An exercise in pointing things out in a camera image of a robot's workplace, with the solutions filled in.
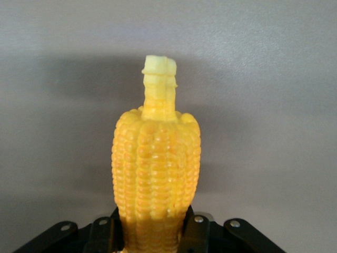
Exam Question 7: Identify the yellow corn cob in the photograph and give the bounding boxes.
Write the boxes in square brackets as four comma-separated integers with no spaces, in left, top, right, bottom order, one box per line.
[111,54,202,253]

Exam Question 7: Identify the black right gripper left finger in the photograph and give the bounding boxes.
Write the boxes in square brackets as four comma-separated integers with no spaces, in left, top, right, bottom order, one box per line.
[86,207,126,253]

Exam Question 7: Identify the table cover cloth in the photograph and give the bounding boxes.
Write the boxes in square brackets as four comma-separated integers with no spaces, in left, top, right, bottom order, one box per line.
[0,0,337,253]

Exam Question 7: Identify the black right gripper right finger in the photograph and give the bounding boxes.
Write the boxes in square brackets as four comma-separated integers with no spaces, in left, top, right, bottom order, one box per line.
[181,206,214,253]

